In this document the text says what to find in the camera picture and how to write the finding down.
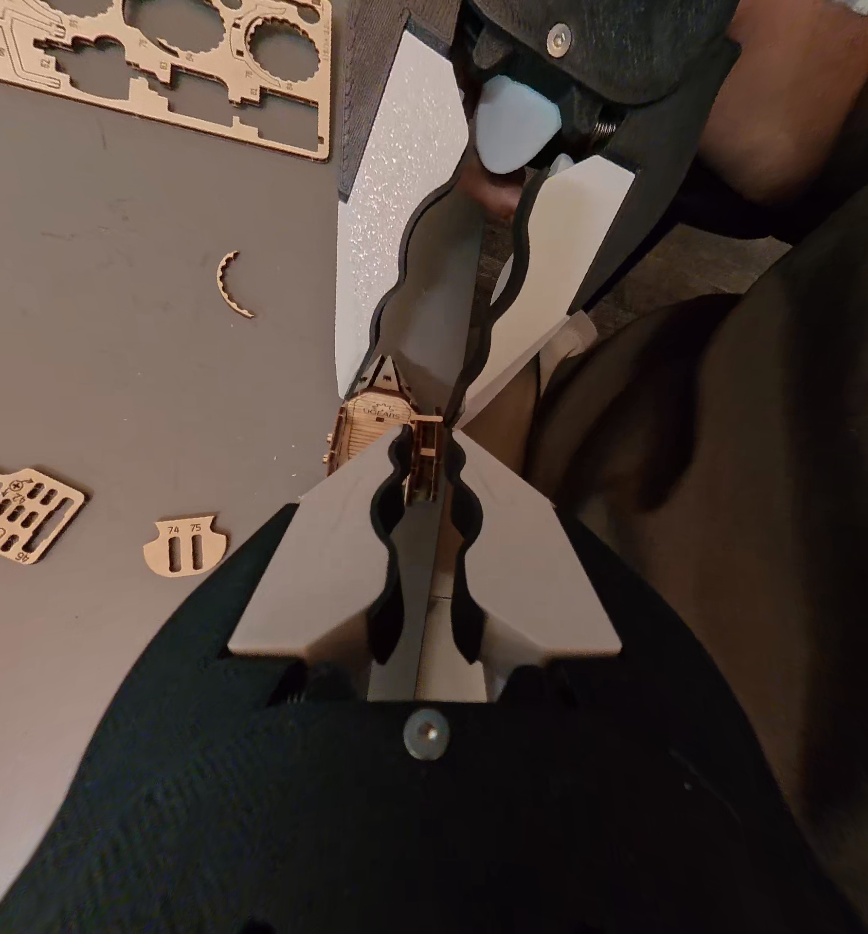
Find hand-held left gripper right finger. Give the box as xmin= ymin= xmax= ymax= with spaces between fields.
xmin=445 ymin=431 xmax=622 ymax=701

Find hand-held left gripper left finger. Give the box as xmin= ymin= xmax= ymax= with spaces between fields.
xmin=228 ymin=427 xmax=415 ymax=701

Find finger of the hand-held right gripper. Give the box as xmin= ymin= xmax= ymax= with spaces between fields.
xmin=445 ymin=155 xmax=639 ymax=430
xmin=335 ymin=31 xmax=473 ymax=398

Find small wooden puzzle model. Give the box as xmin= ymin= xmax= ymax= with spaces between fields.
xmin=322 ymin=355 xmax=447 ymax=506

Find person's right hand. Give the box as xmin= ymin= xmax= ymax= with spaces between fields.
xmin=697 ymin=0 xmax=868 ymax=207

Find wooden puzzle part sheet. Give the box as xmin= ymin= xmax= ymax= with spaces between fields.
xmin=0 ymin=0 xmax=333 ymax=163

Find grey woven chair seat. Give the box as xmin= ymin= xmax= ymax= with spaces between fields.
xmin=586 ymin=222 xmax=796 ymax=333

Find rounded two-slot wooden piece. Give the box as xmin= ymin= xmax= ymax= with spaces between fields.
xmin=142 ymin=512 xmax=229 ymax=578

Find person's dark brown trousers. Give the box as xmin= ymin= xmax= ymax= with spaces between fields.
xmin=525 ymin=15 xmax=868 ymax=934

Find small curved toothed wooden piece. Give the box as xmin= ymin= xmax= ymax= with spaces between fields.
xmin=217 ymin=250 xmax=257 ymax=319

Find slotted rectangular wooden piece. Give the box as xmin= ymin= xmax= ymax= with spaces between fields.
xmin=0 ymin=464 xmax=85 ymax=565

